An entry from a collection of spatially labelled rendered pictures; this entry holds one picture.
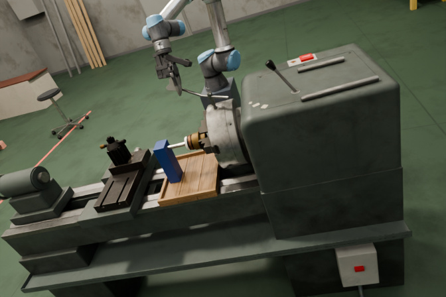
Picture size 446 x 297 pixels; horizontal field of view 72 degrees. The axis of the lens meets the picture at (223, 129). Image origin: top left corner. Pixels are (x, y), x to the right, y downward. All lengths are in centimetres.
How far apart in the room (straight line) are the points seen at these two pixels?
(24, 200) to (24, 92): 621
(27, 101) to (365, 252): 759
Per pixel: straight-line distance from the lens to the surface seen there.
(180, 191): 157
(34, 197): 200
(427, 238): 232
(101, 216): 167
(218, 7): 176
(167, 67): 140
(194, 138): 147
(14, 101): 847
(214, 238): 176
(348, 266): 175
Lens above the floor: 183
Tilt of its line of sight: 30 degrees down
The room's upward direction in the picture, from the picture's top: 20 degrees counter-clockwise
